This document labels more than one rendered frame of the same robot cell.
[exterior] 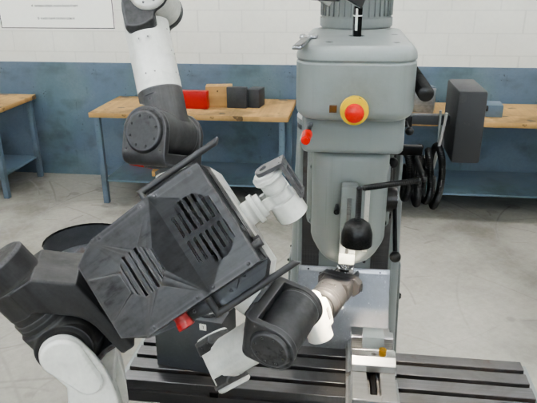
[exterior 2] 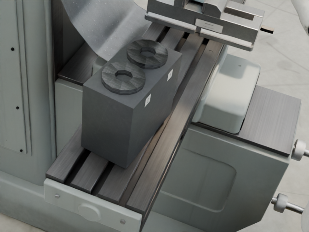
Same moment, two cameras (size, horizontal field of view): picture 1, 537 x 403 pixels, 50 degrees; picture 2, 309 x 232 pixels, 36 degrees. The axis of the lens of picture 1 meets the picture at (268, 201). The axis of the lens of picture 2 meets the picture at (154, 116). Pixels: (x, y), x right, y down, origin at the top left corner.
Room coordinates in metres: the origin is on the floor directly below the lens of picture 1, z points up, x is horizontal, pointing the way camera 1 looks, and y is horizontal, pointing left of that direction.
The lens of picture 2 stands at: (1.37, 1.00, 1.73)
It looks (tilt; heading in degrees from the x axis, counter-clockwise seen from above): 44 degrees down; 276
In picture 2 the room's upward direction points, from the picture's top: 10 degrees clockwise
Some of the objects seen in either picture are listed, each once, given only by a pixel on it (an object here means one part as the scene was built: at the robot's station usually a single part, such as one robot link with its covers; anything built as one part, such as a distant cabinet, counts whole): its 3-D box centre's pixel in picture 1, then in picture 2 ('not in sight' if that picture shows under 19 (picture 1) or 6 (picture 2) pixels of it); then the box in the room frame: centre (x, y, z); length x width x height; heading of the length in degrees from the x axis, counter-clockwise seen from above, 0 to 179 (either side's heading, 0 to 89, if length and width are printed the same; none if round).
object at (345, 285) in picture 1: (333, 291); not in sight; (1.35, -0.17, 1.23); 0.13 x 0.12 x 0.10; 63
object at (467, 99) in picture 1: (464, 119); not in sight; (1.68, -0.59, 1.62); 0.20 x 0.09 x 0.21; 172
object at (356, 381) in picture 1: (371, 365); (206, 8); (1.39, -0.30, 0.96); 0.35 x 0.15 x 0.11; 173
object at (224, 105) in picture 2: not in sight; (178, 71); (1.43, -0.21, 0.77); 0.50 x 0.35 x 0.12; 172
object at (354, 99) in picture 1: (354, 110); not in sight; (1.20, -0.18, 1.76); 0.06 x 0.02 x 0.06; 82
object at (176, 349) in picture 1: (196, 332); (132, 98); (1.50, 0.23, 1.01); 0.22 x 0.12 x 0.20; 74
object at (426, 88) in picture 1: (413, 76); not in sight; (1.45, -0.36, 1.79); 0.45 x 0.04 x 0.04; 172
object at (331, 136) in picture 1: (352, 117); not in sight; (1.47, -0.22, 1.68); 0.34 x 0.24 x 0.10; 172
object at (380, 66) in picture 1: (355, 68); not in sight; (1.45, -0.22, 1.81); 0.47 x 0.26 x 0.16; 172
